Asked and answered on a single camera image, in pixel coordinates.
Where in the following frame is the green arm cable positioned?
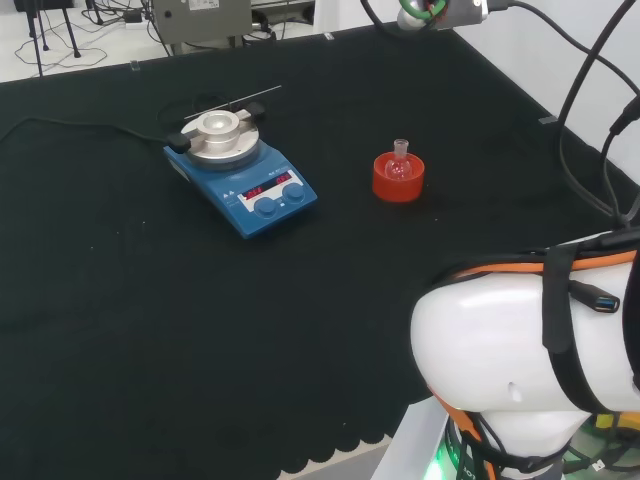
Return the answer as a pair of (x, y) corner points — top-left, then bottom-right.
(399, 0), (447, 24)

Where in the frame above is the grey metal box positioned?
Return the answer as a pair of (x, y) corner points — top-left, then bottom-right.
(152, 0), (254, 47)

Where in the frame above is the black plug with blue tip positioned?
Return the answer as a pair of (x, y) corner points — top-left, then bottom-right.
(568, 278), (622, 315)

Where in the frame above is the clear glass round-bottom flask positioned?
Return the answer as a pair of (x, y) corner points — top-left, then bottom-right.
(384, 138), (414, 182)

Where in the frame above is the black bench cloth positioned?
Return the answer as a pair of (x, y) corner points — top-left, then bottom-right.
(0, 22), (640, 476)

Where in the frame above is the thin steel probe rod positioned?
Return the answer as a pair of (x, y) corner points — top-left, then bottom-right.
(183, 85), (283, 120)

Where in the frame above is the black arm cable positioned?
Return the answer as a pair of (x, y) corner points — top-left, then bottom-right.
(507, 0), (640, 97)
(556, 0), (640, 224)

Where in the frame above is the red ribbed flask ring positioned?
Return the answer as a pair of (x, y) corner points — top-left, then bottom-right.
(371, 149), (426, 204)

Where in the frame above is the thick black power cable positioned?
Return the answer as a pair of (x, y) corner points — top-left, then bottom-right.
(0, 116), (174, 145)

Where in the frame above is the heater with blue base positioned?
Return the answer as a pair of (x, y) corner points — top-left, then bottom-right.
(163, 101), (319, 241)

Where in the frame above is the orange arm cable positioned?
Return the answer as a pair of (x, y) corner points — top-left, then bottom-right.
(434, 249), (640, 480)

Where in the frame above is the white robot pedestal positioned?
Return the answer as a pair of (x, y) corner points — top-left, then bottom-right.
(374, 402), (454, 480)

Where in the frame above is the black tripod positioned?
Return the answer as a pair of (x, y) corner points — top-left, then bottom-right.
(13, 0), (82, 77)

